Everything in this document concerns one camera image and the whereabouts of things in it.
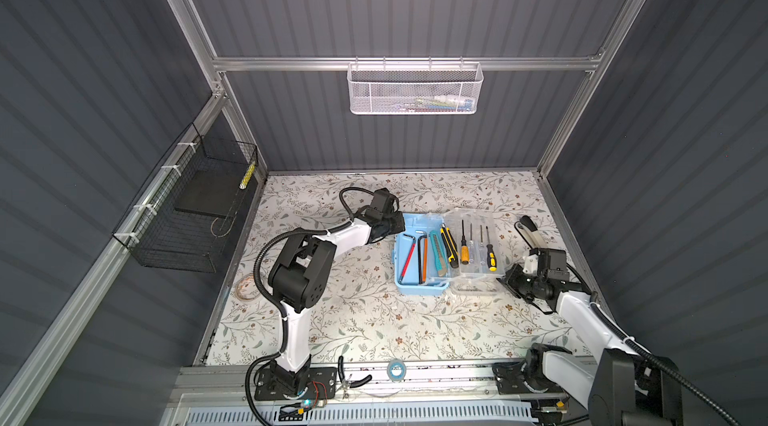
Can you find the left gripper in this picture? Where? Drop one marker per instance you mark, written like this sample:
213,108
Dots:
400,227

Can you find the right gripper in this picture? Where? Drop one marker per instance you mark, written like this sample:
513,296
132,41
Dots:
516,272

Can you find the clear handled screwdriver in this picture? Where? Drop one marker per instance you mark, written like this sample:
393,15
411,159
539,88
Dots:
481,246

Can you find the red handled hex key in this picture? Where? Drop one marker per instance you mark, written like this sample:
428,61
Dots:
408,258

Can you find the orange handled hex key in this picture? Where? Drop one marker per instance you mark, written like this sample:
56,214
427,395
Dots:
423,258

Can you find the yellow handled screwdriver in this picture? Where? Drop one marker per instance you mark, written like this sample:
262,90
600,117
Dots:
464,250

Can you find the blue plastic tool box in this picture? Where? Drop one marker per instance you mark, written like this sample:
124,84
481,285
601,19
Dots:
459,250

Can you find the teal pen tool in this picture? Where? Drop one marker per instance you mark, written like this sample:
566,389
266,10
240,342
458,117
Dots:
440,258

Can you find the yellow black utility knife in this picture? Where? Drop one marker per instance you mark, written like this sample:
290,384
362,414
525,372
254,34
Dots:
450,246

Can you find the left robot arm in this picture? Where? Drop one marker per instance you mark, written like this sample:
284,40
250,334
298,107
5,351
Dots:
292,270

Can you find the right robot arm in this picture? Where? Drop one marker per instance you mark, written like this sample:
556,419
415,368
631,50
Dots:
623,385

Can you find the black stapler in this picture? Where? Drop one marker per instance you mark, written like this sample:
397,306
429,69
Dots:
530,233

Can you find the yellow marker in basket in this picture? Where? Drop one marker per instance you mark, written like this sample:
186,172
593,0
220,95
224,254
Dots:
247,176

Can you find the blue tape roll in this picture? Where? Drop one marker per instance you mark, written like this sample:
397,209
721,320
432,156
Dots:
396,370

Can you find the brown tape roll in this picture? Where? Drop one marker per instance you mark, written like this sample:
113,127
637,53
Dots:
245,289

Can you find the white wire mesh basket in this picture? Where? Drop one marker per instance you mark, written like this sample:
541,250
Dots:
414,88

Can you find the black wire basket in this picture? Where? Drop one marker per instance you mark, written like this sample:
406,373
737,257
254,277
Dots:
195,211

